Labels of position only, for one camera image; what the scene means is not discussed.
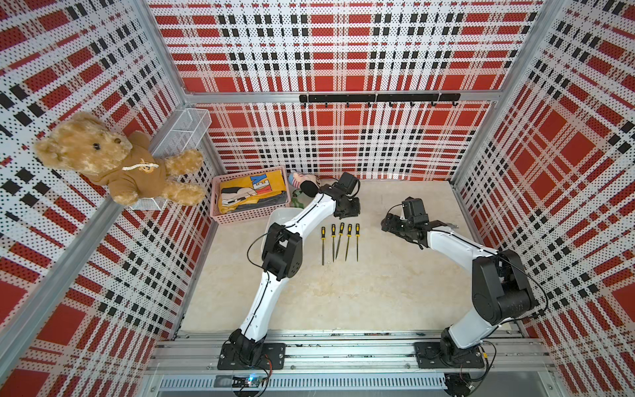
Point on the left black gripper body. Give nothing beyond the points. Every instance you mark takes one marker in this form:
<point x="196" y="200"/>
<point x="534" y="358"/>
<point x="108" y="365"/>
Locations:
<point x="351" y="208"/>

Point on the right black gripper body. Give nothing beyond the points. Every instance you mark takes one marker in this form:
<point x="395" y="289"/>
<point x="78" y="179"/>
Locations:
<point x="398" y="227"/>

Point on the white plastic storage box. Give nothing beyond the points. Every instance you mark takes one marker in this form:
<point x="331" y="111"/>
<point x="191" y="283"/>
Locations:
<point x="281" y="216"/>

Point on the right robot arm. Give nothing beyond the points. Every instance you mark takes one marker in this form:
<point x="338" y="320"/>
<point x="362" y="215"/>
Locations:
<point x="501" y="290"/>

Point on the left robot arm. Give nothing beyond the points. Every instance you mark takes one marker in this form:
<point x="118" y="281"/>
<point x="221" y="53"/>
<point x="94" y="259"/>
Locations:
<point x="282" y="257"/>

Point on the pink black plush toy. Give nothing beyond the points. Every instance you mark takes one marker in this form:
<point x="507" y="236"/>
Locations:
<point x="307" y="184"/>

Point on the green carabiner clip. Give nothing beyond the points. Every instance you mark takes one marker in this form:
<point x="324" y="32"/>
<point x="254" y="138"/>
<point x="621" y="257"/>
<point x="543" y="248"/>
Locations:
<point x="296" y="202"/>

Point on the yellow printed folded cloth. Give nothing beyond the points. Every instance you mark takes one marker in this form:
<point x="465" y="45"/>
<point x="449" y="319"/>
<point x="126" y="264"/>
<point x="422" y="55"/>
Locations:
<point x="253" y="191"/>

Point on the pink plastic basket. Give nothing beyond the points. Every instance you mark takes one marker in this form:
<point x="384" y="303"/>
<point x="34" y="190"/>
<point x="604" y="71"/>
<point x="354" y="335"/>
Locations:
<point x="238" y="217"/>

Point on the green circuit board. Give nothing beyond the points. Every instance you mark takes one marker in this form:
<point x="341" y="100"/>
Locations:
<point x="246" y="382"/>

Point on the brown teddy bear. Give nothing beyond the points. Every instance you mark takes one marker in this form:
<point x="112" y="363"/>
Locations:
<point x="84" y="144"/>

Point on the black wall hook rail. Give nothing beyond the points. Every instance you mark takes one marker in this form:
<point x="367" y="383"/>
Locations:
<point x="326" y="99"/>

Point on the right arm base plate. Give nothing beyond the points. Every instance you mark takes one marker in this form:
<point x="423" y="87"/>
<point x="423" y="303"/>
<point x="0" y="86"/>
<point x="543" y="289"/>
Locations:
<point x="440" y="355"/>

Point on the aluminium mounting rail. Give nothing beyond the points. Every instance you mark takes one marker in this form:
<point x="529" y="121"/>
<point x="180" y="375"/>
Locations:
<point x="354" y="361"/>

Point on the clear wall-mounted basket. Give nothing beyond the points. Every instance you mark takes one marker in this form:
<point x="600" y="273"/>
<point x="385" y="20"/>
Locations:
<point x="187" y="129"/>

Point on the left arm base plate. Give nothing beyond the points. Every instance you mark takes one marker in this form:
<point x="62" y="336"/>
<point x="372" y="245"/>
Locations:
<point x="264" y="356"/>

